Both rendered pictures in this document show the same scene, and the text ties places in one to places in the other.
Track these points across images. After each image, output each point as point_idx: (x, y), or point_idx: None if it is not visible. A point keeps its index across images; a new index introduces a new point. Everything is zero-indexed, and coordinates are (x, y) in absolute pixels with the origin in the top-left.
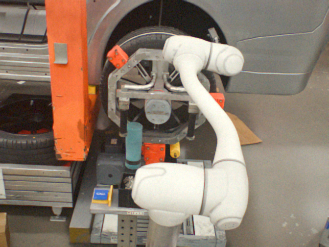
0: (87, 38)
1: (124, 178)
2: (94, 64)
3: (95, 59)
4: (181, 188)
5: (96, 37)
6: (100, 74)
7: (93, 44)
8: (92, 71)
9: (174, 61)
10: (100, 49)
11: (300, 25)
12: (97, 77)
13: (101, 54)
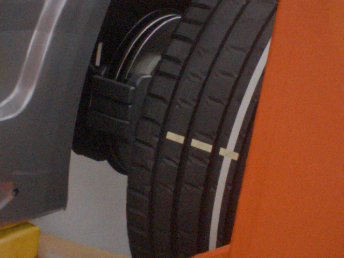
0: (34, 13)
1: None
2: (56, 124)
3: (62, 101)
4: None
5: (77, 3)
6: (65, 163)
7: (65, 35)
8: (45, 157)
9: None
10: (81, 52)
11: None
12: (55, 179)
13: (81, 74)
